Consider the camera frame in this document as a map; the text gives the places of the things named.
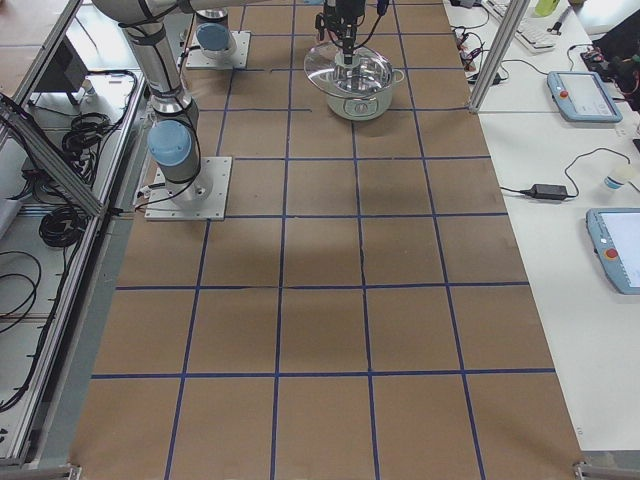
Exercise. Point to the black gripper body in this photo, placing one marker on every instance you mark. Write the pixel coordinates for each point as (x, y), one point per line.
(348, 11)

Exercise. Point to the pale green steel pot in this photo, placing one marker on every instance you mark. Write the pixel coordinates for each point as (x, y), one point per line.
(368, 108)

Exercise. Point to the white keyboard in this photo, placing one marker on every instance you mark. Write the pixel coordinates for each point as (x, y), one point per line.
(534, 38)

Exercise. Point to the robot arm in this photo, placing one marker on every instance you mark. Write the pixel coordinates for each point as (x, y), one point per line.
(213, 34)
(143, 24)

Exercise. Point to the paper cup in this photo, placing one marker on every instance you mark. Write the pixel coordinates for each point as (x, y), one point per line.
(619, 177)

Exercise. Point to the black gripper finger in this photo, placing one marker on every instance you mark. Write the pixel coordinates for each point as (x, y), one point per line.
(347, 47)

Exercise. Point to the blue teach pendant far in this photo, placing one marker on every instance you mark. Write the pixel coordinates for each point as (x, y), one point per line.
(582, 97)

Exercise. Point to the aluminium frame post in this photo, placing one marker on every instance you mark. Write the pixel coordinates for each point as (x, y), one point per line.
(503, 38)

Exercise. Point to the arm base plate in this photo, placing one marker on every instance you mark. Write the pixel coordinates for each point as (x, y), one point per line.
(234, 56)
(204, 199)

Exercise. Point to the glass pot lid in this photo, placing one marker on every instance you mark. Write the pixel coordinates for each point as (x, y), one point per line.
(368, 75)

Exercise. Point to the blue teach pendant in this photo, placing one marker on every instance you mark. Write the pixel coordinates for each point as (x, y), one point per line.
(615, 236)
(582, 97)

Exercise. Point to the black power adapter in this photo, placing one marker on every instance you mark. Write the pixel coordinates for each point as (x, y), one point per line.
(546, 192)

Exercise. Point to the blue teach pendant near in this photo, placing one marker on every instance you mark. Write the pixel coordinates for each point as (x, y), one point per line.
(615, 236)

